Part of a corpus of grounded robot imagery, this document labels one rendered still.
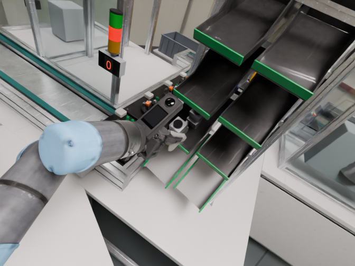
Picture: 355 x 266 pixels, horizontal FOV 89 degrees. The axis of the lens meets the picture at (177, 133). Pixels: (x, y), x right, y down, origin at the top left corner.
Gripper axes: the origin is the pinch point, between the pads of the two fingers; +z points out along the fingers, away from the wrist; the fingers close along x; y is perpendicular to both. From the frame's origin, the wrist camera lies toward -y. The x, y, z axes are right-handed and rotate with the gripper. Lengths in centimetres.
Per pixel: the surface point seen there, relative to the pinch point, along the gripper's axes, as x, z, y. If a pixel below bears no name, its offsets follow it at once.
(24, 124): -62, -3, 47
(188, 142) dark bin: 4.9, 7.3, 3.4
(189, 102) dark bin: 0.9, -3.4, -9.3
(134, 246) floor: 8, 56, 114
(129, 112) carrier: -36, 29, 20
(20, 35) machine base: -153, 29, 32
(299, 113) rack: 24.8, 8.5, -23.1
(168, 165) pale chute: 2.4, 13.7, 19.2
